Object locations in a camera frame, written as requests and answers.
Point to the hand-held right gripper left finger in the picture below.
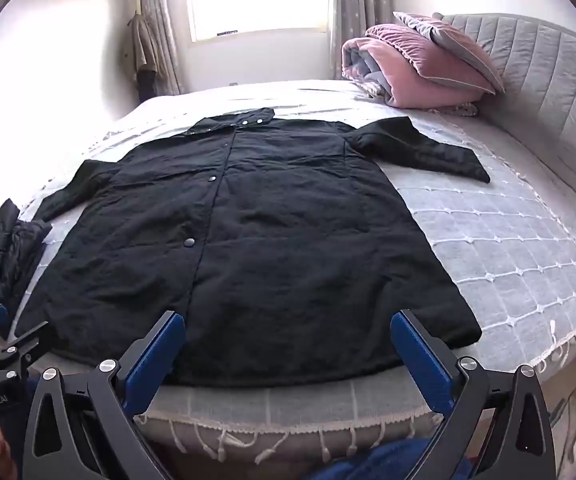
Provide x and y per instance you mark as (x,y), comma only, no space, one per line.
(154,352)

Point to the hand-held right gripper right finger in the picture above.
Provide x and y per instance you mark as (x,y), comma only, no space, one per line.
(420,355)

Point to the black long coat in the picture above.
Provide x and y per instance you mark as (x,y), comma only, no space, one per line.
(268,235)

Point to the hanging clothes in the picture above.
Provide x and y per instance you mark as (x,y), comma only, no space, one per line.
(143,52)

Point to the person's blue pants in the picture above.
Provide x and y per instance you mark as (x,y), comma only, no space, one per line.
(382,462)

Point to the bed with grey sheet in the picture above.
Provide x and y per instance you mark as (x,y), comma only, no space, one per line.
(497,260)

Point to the pink grey folded quilt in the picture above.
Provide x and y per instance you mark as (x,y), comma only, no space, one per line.
(367,67)

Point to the grey padded headboard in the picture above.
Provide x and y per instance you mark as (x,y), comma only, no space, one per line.
(542,70)

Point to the grey velvet pillow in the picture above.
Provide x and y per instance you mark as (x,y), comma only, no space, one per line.
(447,35)

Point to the grey patterned curtain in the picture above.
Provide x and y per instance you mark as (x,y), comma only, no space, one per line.
(360,5)
(160,20)

